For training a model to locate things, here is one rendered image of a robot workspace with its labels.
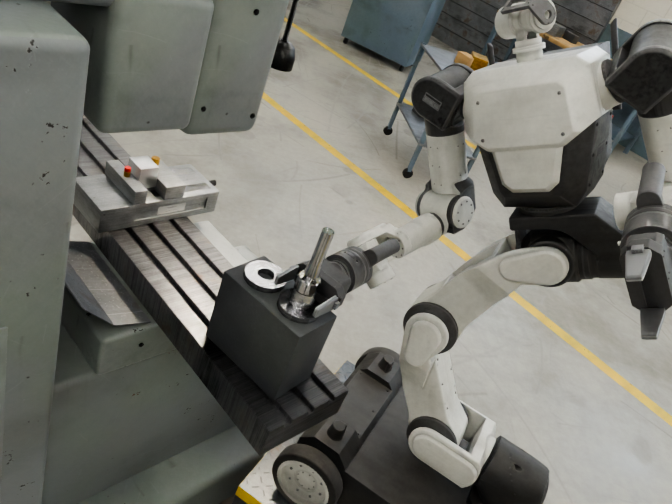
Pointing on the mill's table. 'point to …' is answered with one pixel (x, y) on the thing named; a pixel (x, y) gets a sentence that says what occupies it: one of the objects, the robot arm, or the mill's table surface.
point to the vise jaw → (168, 183)
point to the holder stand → (266, 327)
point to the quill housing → (236, 65)
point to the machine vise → (139, 198)
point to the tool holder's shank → (319, 254)
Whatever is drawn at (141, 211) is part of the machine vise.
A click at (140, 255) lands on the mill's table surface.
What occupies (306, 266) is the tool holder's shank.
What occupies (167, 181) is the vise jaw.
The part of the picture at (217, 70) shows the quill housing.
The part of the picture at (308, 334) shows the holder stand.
